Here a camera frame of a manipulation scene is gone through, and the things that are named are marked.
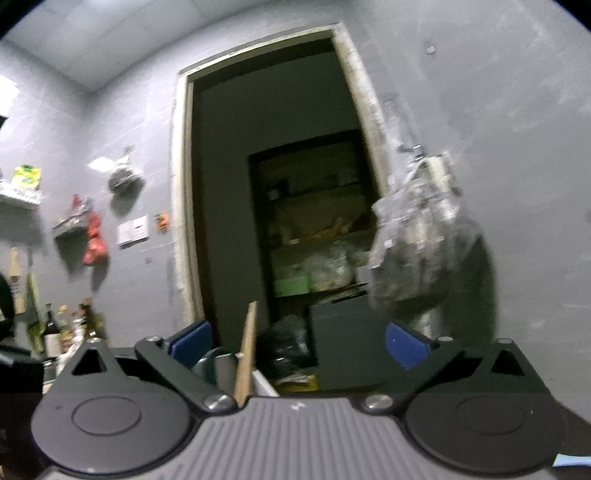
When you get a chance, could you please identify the white wall rack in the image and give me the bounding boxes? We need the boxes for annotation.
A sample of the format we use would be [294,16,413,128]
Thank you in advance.
[0,188,43,209]

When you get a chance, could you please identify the green box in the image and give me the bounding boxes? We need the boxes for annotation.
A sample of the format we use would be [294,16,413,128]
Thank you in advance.
[273,274,310,297]

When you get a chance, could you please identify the grey hose loop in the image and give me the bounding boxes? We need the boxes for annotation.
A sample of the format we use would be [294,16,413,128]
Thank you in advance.
[413,307,446,344]

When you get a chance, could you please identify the group of bottles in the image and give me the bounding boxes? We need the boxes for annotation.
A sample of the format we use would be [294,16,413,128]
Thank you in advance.
[42,299,109,370]

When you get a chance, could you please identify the small wall shelf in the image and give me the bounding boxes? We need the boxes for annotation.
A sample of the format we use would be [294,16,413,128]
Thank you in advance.
[52,213,92,239]

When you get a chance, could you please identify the yellow-green packet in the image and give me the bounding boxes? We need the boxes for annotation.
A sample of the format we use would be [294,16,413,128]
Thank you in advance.
[11,165,42,191]

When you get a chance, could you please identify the door frame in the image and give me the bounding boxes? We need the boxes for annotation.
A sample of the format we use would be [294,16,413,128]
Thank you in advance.
[170,21,398,324]

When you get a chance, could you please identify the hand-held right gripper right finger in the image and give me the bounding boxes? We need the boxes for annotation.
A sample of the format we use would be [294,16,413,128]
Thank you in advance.
[362,322,546,414]

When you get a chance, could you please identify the wooden spatula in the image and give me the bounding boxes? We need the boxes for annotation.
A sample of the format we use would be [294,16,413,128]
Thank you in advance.
[9,246,27,315]

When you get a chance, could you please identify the dark wooden shelf cabinet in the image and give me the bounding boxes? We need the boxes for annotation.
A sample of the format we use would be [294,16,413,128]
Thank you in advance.
[248,129,384,301]

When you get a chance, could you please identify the white wall switch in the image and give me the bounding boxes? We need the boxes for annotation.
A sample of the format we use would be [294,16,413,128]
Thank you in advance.
[117,215,151,248]

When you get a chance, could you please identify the plain wooden chopstick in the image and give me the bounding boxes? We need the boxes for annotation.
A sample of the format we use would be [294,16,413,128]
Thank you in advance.
[234,301,259,403]

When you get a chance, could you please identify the grey cabinet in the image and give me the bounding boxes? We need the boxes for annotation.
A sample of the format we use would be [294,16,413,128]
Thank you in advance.
[308,294,394,393]

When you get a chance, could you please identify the red hanging bag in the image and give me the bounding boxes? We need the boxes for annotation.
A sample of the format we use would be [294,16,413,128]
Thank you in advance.
[82,211,110,267]

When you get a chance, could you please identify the white perforated utensil basket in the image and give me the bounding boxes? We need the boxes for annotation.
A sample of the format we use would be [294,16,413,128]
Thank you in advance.
[196,351,280,398]

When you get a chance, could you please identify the clear food bags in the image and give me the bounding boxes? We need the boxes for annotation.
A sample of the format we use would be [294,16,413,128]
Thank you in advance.
[302,242,358,292]

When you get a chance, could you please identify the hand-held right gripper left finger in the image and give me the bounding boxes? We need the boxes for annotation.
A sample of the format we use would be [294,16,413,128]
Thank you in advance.
[48,322,238,416]

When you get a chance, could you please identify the dark hanging wall bag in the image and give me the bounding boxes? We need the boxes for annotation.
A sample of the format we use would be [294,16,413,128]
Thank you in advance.
[107,147,145,195]

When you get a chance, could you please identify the yellow container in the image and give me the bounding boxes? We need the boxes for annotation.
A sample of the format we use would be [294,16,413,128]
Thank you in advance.
[276,375,320,394]

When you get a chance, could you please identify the clear hanging plastic bag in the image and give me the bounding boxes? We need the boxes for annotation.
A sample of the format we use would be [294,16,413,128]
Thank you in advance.
[368,150,482,311]

